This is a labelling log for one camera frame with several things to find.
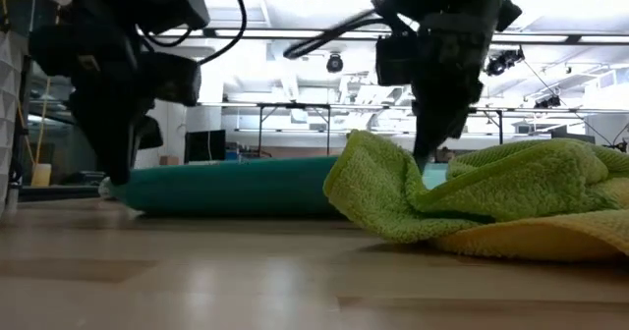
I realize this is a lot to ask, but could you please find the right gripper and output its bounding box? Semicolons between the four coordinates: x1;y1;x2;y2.
411;25;486;174

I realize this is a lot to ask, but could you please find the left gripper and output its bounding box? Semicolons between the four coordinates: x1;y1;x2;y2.
68;88;164;187

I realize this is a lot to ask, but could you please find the lime green microfiber towel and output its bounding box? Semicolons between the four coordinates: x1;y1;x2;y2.
322;129;629;244

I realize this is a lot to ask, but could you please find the teal microfiber towel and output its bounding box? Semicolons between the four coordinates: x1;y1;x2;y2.
100;155;341;219

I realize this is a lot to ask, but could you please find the yellow microfiber towel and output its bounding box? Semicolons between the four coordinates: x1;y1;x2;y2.
431;177;629;263

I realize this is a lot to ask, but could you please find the black folding table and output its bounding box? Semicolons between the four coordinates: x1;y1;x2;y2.
466;106;629;145
255;102;333;158

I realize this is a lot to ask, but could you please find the yellow bucket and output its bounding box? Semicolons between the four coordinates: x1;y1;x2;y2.
29;162;53;189

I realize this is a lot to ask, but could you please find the black monitor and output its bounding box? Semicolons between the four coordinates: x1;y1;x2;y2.
184;129;227;164

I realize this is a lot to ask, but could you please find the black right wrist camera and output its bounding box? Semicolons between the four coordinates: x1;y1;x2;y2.
375;34;419;88

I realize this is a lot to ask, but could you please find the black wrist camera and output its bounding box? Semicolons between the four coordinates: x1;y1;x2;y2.
142;52;202;108
375;34;419;88

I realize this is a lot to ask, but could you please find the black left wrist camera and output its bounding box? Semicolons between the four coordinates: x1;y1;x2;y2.
142;52;202;108

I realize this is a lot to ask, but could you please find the black dome ceiling camera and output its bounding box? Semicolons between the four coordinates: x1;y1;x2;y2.
325;52;345;75

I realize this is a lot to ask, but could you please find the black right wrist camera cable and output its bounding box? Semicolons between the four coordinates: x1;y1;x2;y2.
282;8;394;61

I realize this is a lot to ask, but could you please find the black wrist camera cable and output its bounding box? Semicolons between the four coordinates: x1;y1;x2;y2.
282;8;394;61
140;0;248;67

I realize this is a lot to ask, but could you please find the black left wrist camera cable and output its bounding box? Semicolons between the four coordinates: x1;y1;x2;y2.
140;0;248;67

